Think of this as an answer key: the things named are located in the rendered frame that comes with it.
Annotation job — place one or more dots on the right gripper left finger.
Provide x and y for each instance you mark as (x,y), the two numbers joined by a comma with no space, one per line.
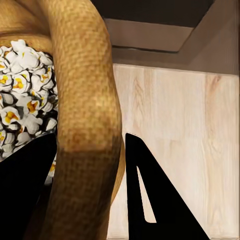
(22,177)

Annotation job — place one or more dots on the oven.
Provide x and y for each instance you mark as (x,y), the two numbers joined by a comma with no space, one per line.
(165,31)

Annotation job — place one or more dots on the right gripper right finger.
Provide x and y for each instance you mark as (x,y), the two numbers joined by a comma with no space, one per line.
(174,219)

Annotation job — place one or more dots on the popcorn bag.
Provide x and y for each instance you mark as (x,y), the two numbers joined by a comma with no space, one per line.
(91,155)

